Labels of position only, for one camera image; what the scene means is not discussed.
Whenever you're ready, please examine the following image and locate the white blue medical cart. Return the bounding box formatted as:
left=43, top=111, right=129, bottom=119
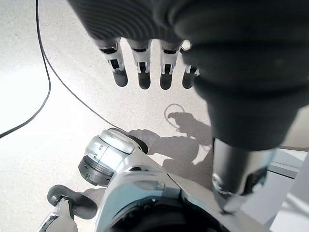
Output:
left=241, top=145, right=309, bottom=232

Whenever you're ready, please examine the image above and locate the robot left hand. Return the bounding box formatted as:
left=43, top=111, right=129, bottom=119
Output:
left=67, top=0, right=309, bottom=215

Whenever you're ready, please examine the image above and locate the thin white floor cord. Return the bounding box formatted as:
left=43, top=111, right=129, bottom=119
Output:
left=164, top=103, right=187, bottom=133

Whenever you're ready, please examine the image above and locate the thin black floor cable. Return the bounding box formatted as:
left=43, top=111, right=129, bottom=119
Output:
left=35, top=0, right=117, bottom=131
left=0, top=0, right=52, bottom=139

